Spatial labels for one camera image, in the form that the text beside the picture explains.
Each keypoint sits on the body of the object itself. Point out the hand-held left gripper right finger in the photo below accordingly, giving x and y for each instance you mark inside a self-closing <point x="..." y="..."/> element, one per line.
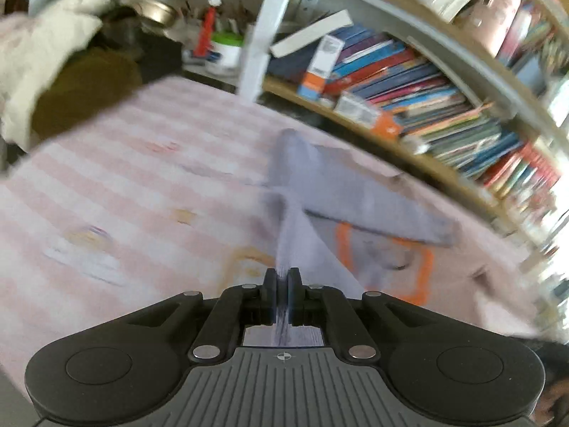
<point x="293" y="296"/>

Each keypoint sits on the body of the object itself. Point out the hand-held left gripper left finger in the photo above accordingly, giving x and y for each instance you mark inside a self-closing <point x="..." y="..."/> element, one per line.
<point x="271" y="296"/>

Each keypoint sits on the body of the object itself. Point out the lavender knit garment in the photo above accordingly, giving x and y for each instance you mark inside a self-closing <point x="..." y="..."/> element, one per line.
<point x="338" y="187"/>

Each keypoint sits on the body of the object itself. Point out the pink checked printed mat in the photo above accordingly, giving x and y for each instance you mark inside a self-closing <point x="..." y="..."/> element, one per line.
<point x="133" y="213"/>

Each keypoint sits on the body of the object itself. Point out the white orange long box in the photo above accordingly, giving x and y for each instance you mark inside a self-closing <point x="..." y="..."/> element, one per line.
<point x="366" y="115"/>

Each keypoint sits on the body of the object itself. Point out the white orange tall box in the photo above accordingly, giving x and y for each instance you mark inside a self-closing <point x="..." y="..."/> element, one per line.
<point x="321" y="69"/>

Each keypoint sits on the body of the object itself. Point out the white jar green lid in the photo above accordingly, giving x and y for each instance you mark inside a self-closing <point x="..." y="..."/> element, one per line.
<point x="226" y="55"/>

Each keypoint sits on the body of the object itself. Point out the row of colourful books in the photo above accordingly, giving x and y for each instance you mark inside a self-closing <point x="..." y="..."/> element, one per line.
<point x="400" y="66"/>

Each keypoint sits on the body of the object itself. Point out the black case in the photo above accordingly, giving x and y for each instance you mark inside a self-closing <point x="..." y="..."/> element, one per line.
<point x="160" y="60"/>

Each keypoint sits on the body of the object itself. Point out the thick white-paged book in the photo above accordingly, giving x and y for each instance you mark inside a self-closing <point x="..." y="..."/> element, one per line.
<point x="311" y="33"/>

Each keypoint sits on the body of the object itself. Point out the wooden bookshelf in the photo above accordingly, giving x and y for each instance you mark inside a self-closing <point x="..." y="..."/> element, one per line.
<point x="262" y="31"/>

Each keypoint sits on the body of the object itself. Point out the red bottle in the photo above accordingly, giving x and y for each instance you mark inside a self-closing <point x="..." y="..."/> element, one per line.
<point x="206" y="31"/>

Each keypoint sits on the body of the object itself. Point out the mustard brown cloth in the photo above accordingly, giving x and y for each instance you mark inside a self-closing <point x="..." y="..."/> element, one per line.
<point x="89" y="93"/>

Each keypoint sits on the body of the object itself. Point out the cluster of desk pens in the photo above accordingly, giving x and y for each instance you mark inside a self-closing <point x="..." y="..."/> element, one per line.
<point x="231" y="20"/>

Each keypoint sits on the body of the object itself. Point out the brass metal bowl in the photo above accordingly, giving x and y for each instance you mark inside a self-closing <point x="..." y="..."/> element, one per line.
<point x="155" y="12"/>

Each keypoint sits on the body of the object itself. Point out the cream fluffy cloth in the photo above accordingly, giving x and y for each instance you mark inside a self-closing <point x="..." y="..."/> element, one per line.
<point x="40" y="58"/>

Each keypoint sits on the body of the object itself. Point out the pink padded pouch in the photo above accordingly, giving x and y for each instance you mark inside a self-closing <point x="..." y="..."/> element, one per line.
<point x="493" y="18"/>

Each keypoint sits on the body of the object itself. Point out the pile of pastel notebooks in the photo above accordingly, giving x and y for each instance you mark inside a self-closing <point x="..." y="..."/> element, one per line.
<point x="538" y="53"/>

